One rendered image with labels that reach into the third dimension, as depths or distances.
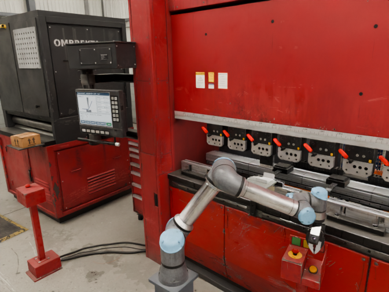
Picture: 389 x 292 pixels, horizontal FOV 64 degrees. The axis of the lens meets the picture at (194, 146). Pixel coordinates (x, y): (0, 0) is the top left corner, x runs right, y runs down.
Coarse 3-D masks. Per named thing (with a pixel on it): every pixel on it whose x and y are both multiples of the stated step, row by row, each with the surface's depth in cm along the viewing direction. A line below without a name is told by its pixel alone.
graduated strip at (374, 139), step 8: (176, 112) 259; (184, 112) 253; (216, 120) 232; (224, 120) 228; (232, 120) 223; (240, 120) 218; (272, 128) 203; (280, 128) 199; (288, 128) 195; (296, 128) 192; (304, 128) 188; (336, 136) 177; (344, 136) 174; (352, 136) 171; (360, 136) 169; (368, 136) 166
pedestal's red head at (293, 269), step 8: (288, 248) 175; (296, 248) 175; (304, 248) 175; (288, 256) 168; (304, 256) 168; (288, 264) 165; (296, 264) 163; (304, 264) 169; (312, 264) 169; (320, 264) 168; (288, 272) 166; (296, 272) 164; (304, 272) 167; (320, 272) 165; (296, 280) 165; (304, 280) 163; (312, 280) 161; (320, 280) 159
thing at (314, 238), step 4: (312, 224) 156; (316, 224) 156; (320, 224) 155; (312, 228) 155; (316, 228) 154; (320, 228) 154; (312, 232) 153; (316, 232) 153; (320, 232) 153; (312, 236) 152; (316, 236) 152; (308, 240) 152; (312, 240) 151; (316, 240) 150; (316, 244) 151
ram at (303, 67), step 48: (288, 0) 178; (336, 0) 162; (384, 0) 149; (192, 48) 233; (240, 48) 206; (288, 48) 184; (336, 48) 167; (384, 48) 153; (192, 96) 243; (240, 96) 214; (288, 96) 191; (336, 96) 172; (384, 96) 157; (384, 144) 162
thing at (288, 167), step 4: (276, 164) 236; (280, 164) 236; (284, 164) 235; (288, 164) 235; (276, 168) 233; (280, 168) 231; (284, 168) 230; (288, 168) 230; (292, 168) 234; (276, 172) 228; (280, 172) 229; (284, 172) 229; (288, 172) 230
